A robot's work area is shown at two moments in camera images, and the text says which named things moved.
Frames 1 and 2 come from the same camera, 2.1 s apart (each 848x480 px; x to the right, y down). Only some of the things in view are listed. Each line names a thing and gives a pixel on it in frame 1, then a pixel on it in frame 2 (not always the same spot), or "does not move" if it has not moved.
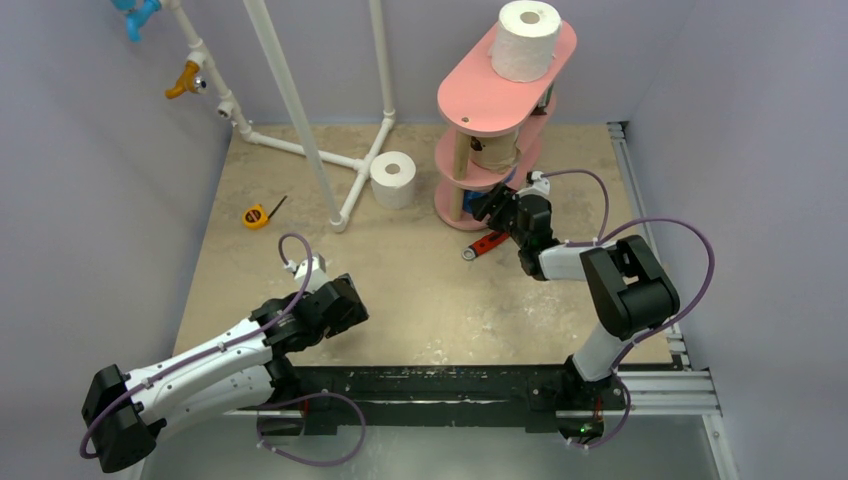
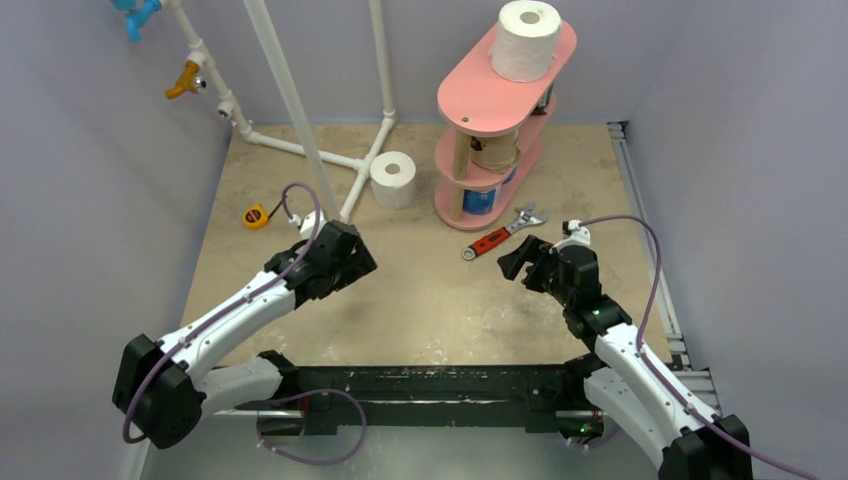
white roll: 510,175 does not move
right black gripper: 502,208 → 538,266
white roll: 392,175 does not move
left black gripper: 353,316 → 358,263
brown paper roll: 495,153 does not move
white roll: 467,196 does not move
